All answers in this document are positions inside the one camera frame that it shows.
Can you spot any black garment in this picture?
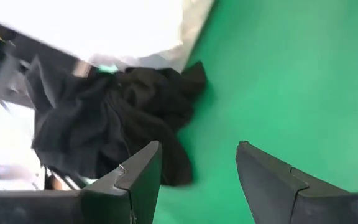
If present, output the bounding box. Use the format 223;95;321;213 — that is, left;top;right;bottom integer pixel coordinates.
25;57;208;188

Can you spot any green table mat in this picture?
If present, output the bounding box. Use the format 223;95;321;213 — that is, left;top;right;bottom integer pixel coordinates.
152;0;358;224

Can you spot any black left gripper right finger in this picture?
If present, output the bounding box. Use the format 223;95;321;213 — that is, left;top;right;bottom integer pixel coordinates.
236;140;358;224

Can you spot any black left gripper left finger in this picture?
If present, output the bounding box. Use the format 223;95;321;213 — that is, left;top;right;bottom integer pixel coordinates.
0;140;163;224

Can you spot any beige fabric bin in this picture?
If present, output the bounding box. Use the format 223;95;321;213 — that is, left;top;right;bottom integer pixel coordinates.
0;0;216;74

